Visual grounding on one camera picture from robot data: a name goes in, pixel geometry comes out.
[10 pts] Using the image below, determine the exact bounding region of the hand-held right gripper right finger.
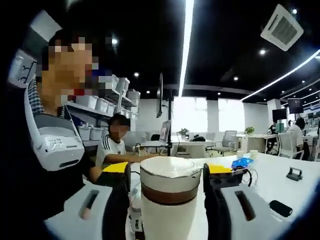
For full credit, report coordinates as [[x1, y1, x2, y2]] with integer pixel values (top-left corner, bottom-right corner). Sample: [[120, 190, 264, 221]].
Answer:
[[202, 162, 288, 240]]

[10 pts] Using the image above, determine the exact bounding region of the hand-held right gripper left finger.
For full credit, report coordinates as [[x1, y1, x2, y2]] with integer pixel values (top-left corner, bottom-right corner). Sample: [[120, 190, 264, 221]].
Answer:
[[43, 161, 132, 240]]

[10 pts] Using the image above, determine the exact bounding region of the cream thermos bottle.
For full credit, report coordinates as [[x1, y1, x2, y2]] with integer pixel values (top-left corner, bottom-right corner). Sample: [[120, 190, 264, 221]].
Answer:
[[140, 184, 201, 240]]

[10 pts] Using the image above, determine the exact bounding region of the blue packet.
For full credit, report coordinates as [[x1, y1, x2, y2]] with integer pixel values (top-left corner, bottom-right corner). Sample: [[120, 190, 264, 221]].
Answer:
[[231, 157, 255, 171]]

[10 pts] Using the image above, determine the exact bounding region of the white table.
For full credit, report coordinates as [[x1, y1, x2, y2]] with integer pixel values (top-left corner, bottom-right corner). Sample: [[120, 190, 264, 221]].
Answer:
[[126, 152, 318, 240]]

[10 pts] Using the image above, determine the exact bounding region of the white and black power strip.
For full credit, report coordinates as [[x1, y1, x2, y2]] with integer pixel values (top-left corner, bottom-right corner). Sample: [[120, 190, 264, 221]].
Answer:
[[268, 199, 294, 218]]

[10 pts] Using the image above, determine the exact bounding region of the white office desk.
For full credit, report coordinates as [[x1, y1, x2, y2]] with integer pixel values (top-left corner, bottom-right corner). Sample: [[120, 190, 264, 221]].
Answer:
[[139, 139, 216, 158]]

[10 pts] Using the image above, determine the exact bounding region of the grey mesh office chair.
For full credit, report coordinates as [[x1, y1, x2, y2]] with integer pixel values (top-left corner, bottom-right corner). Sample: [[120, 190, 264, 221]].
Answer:
[[213, 130, 238, 154]]

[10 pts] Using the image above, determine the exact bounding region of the grey laptop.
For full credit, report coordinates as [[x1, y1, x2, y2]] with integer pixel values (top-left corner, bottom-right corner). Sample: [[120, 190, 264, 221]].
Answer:
[[159, 119, 172, 145]]

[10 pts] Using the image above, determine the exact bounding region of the white chest-worn device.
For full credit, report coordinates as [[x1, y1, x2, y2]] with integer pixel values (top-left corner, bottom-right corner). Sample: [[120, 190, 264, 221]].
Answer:
[[23, 77, 85, 172]]

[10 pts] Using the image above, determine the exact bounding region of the black monitor pole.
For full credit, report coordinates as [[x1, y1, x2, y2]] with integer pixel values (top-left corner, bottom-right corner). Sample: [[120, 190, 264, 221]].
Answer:
[[166, 96, 175, 157]]

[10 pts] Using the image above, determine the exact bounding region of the white office chair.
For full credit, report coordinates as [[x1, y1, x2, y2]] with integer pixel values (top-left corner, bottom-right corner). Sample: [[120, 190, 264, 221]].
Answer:
[[278, 131, 304, 160]]

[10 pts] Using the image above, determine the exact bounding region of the person's black shirt torso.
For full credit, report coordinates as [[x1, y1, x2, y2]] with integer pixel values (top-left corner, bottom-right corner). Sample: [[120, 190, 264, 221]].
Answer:
[[4, 82, 101, 221]]

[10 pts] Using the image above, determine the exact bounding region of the shelf of white storage bins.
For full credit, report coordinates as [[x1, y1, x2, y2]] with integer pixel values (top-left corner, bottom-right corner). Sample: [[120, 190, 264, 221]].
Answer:
[[67, 74, 142, 141]]

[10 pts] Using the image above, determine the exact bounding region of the monitor on pole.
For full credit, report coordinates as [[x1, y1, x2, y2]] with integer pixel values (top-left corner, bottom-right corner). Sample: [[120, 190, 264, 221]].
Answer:
[[155, 72, 165, 119]]

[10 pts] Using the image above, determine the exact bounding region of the black standing monitor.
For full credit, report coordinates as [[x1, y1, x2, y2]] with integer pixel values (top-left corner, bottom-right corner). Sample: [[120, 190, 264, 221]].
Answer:
[[271, 108, 288, 121]]

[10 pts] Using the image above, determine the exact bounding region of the hanging dark screen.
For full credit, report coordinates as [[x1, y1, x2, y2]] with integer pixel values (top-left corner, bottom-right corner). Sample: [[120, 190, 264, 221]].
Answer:
[[287, 98, 305, 115]]

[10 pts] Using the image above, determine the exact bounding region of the curved ceiling light strip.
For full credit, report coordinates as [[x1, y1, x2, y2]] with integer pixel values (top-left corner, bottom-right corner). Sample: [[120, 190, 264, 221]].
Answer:
[[240, 49, 320, 102]]

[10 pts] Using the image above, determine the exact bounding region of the straight ceiling light strip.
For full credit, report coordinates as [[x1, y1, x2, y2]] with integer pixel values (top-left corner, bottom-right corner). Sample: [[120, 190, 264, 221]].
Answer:
[[177, 0, 195, 98]]

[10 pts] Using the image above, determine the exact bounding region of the ceiling air conditioner vent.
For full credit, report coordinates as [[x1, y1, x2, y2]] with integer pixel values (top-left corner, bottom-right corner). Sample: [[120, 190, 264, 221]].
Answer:
[[259, 3, 305, 53]]

